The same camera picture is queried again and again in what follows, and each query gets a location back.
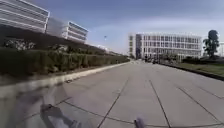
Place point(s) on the dark green hedge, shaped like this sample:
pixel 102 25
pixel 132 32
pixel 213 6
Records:
pixel 50 61

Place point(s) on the grey paved plaza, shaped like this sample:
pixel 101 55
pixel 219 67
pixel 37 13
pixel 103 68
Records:
pixel 140 90

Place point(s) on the large white banded building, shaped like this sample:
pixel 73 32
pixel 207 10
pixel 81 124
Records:
pixel 23 15

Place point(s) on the dark kerb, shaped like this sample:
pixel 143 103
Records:
pixel 200 72

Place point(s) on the robot's own part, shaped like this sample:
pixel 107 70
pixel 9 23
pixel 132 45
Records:
pixel 75 124
pixel 139 123

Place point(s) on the white grid-window building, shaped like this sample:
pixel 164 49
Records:
pixel 166 45

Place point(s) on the pale concrete kerb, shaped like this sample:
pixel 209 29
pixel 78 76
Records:
pixel 40 83

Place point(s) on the grass strip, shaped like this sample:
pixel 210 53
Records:
pixel 206 68

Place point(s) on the tall dark tree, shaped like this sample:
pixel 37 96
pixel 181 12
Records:
pixel 212 41

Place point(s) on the white building with horizontal bands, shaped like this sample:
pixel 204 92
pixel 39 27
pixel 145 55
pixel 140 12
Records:
pixel 76 32

